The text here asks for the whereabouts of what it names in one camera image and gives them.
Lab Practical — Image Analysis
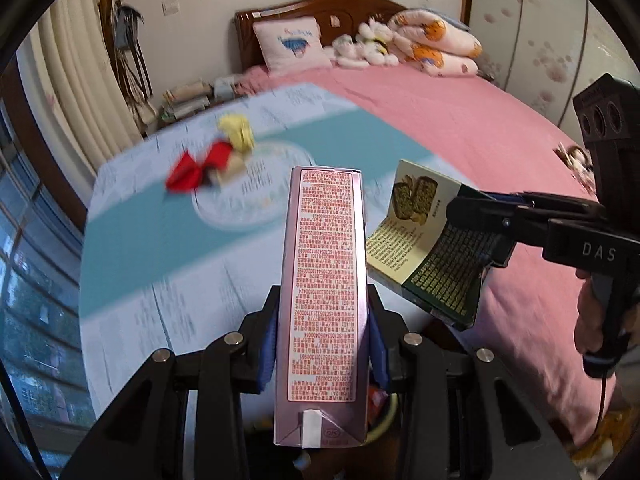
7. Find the white plush toy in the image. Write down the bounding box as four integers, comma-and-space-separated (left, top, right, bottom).
323, 35, 370, 70

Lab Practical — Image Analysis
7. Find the pink pillow with whale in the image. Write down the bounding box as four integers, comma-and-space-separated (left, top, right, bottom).
253, 16, 333, 77

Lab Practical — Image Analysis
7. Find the person's right hand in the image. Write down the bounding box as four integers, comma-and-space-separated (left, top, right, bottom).
572, 268, 640, 361

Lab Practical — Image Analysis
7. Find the white round plate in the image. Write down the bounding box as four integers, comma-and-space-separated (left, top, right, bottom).
192, 141, 314, 231

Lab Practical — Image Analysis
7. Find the stack of books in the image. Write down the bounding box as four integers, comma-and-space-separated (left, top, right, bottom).
160, 80, 213, 124

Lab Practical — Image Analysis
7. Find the beige curtain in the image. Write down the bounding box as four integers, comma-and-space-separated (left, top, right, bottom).
28, 0, 142, 176

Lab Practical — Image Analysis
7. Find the dark round trash bin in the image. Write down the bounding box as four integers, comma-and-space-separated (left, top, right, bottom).
364, 385, 398, 445

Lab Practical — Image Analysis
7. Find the wooden coat rack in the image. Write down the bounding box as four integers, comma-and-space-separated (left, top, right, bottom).
89, 0, 154, 106

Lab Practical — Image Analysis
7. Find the white wall switch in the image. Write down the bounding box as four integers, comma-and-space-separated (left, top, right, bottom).
162, 0, 180, 16

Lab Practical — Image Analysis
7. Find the dark wooden headboard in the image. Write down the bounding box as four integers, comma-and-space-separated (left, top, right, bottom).
233, 0, 406, 70

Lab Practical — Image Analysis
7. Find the pink bed blanket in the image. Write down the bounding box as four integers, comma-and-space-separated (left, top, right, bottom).
243, 65, 601, 444

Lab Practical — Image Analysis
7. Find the green black booklet box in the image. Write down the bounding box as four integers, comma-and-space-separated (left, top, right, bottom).
367, 159, 498, 330

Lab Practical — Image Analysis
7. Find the floral wardrobe door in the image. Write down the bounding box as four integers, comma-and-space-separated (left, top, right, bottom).
470, 0, 639, 143

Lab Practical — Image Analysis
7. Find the window with metal grille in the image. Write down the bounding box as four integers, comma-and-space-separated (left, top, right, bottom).
0, 58, 97, 480

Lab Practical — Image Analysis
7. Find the grey hanging bag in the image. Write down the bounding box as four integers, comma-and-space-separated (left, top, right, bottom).
114, 6, 143, 58

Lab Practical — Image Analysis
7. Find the yellow paper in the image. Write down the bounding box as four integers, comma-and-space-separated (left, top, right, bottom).
217, 114, 255, 153

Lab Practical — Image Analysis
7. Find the bee plush toy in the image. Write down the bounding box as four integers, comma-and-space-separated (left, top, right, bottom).
356, 18, 399, 67

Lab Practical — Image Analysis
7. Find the red paper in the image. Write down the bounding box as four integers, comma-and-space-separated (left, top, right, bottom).
165, 140, 234, 193

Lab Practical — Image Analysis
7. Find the pink carton box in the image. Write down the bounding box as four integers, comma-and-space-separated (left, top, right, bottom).
274, 166, 369, 448

